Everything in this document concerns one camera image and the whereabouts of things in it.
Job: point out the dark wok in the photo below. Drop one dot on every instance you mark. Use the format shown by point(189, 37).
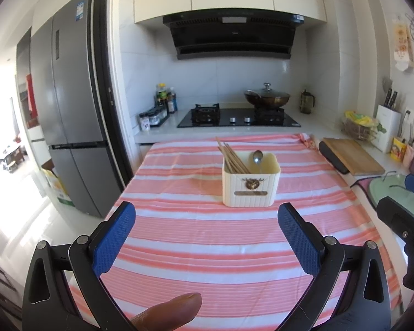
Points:
point(267, 102)

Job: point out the dark sauce bottle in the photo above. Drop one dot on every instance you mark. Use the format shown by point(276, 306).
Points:
point(171, 105)

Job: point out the pink cup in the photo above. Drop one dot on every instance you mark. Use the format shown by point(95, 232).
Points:
point(409, 155)

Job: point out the white printed jar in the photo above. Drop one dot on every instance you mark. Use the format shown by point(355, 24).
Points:
point(145, 122)

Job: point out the dark glass pitcher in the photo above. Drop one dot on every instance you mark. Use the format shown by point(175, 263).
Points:
point(307, 105)

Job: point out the black range hood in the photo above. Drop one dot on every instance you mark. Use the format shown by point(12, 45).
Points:
point(231, 38)

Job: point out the black gas cooktop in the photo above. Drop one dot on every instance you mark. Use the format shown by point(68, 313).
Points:
point(239, 112)

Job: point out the red hanging cloth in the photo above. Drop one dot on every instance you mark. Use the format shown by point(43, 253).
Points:
point(31, 96)

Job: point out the yellow printed cup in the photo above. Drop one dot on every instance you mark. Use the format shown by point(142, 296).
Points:
point(398, 150)

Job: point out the pink striped tablecloth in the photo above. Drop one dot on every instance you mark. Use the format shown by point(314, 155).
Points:
point(200, 248)

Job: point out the yellow plastic bag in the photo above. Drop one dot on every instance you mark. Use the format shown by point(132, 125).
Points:
point(358, 117)

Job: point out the yellow-cap sauce bottle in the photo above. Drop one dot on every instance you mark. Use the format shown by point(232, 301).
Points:
point(162, 93)

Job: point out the small wooden table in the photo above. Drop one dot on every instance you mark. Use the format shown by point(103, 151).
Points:
point(10, 157)

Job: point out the black oblong pad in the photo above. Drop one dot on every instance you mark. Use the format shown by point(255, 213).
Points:
point(333, 158)

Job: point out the person's left hand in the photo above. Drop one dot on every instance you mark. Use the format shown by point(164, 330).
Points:
point(169, 313)

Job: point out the wooden cutting board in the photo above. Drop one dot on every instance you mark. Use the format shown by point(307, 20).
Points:
point(355, 157)

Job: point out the cream utensil holder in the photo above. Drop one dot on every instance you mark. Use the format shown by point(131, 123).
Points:
point(234, 186)

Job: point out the printed wall pouch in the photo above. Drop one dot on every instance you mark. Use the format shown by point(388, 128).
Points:
point(402, 48)

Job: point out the white knife block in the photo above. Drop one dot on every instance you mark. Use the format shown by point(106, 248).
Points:
point(388, 127)

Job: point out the green pot lid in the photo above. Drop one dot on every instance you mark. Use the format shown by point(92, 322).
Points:
point(386, 188)

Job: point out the steel spoon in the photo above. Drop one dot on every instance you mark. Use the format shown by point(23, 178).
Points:
point(257, 157)

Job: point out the white wall outlet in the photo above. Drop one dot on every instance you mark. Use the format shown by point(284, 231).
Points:
point(408, 115)

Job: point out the black pink-edged mat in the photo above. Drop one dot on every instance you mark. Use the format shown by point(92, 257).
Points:
point(360, 184)

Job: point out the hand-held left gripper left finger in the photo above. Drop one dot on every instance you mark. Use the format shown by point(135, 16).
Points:
point(114, 238)

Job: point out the grey refrigerator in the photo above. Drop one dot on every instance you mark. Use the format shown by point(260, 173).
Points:
point(72, 93)

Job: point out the glass wok lid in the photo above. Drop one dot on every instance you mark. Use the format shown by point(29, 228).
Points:
point(267, 93)

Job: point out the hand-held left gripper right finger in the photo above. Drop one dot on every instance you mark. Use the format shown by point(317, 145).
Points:
point(298, 238)

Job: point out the yellow green cardboard box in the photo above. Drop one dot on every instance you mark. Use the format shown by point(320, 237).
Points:
point(60, 189)

